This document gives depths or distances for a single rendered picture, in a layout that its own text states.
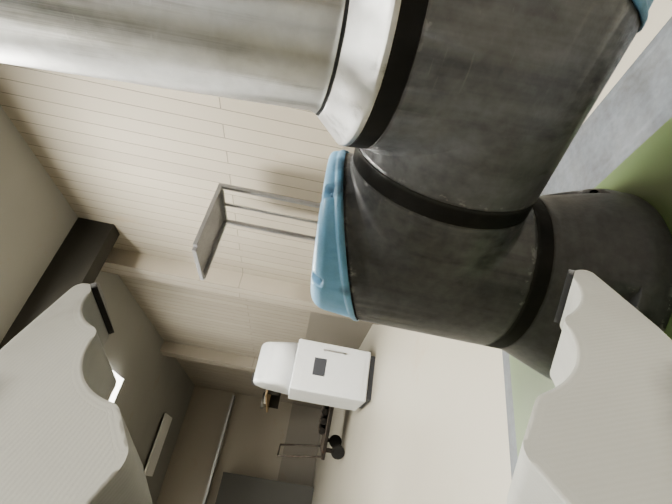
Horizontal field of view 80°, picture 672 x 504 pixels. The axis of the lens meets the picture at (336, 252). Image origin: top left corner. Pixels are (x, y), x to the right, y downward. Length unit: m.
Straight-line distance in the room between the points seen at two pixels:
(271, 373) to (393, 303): 4.84
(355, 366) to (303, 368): 0.63
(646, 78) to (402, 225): 0.35
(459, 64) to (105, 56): 0.18
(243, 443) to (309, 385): 7.16
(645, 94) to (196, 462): 11.91
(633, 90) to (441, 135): 0.35
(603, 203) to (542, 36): 0.20
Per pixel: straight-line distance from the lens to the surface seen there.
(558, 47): 0.26
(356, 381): 5.06
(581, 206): 0.40
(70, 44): 0.26
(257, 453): 11.95
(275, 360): 5.18
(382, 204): 0.30
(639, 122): 0.55
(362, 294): 0.33
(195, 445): 12.13
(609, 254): 0.38
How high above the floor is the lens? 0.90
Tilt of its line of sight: 2 degrees down
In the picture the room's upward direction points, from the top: 79 degrees counter-clockwise
